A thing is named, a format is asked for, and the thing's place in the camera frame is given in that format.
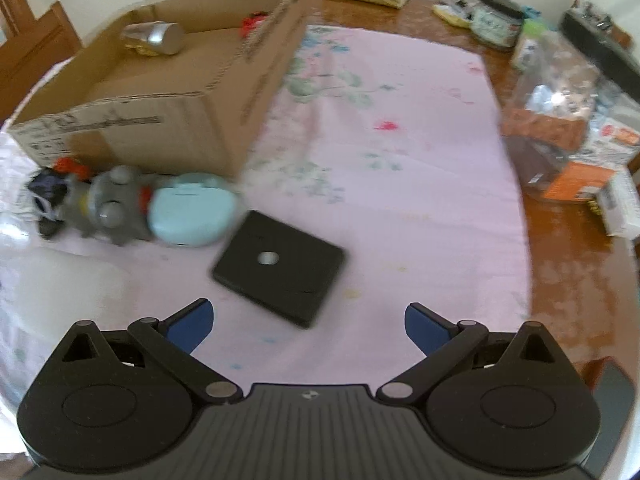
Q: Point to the black square case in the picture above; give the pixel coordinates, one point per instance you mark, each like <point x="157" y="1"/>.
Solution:
<point x="280" y="265"/>

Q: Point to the small black and red toy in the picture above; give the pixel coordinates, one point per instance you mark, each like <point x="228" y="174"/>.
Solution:
<point x="46" y="195"/>

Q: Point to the grey spiky toy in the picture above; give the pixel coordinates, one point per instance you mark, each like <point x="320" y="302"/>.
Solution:
<point x="112" y="205"/>

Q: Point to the clear packaged item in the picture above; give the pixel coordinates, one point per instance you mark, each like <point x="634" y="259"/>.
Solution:
<point x="152" y="38"/>

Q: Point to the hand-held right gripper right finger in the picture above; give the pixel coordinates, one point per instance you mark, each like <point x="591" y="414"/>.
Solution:
<point x="425" y="329"/>

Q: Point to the wooden chair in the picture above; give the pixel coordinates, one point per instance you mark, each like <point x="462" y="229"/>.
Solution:
<point x="30" y="45"/>

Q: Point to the clear plastic bag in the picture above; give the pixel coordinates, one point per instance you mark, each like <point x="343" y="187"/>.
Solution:
<point x="550" y="85"/>

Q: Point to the white and orange packet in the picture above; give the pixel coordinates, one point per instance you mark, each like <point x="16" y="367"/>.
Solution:
<point x="617" y="140"/>

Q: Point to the pink floral tablecloth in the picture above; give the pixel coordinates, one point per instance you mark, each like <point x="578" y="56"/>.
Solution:
<point x="400" y="185"/>

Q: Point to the red and black item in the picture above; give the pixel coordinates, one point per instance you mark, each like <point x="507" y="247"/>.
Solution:
<point x="251" y="22"/>

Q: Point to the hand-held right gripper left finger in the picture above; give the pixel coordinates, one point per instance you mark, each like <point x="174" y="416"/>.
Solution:
<point x="192" y="326"/>

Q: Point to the white cardboard box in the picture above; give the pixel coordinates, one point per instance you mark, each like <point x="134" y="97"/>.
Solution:
<point x="622" y="205"/>

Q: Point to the yellow packet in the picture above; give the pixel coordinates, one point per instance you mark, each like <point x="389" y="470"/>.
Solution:
<point x="450" y="12"/>

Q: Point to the glass jar with black lid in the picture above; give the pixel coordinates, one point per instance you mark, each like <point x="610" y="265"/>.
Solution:
<point x="497" y="20"/>

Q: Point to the light blue round case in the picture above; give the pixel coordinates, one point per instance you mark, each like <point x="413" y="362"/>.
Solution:
<point x="192" y="210"/>

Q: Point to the black box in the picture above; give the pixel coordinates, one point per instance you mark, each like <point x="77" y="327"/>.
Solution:
<point x="597" y="47"/>

